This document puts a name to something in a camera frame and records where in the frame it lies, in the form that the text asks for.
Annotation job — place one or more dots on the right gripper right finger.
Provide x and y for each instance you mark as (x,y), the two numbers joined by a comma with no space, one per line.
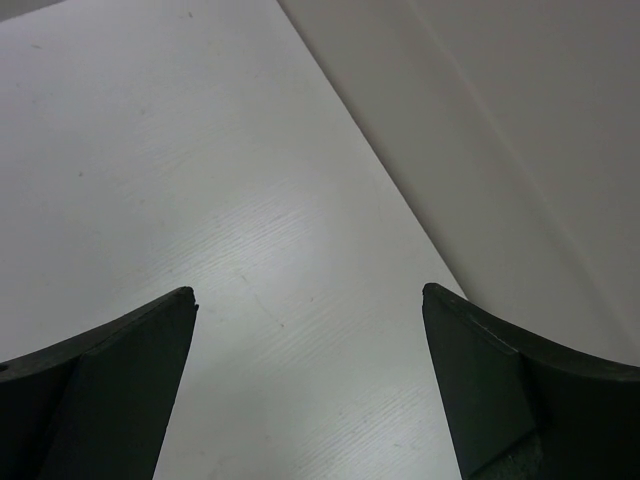
(519,406)

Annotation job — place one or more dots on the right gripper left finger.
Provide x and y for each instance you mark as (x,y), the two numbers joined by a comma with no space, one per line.
(97,405)

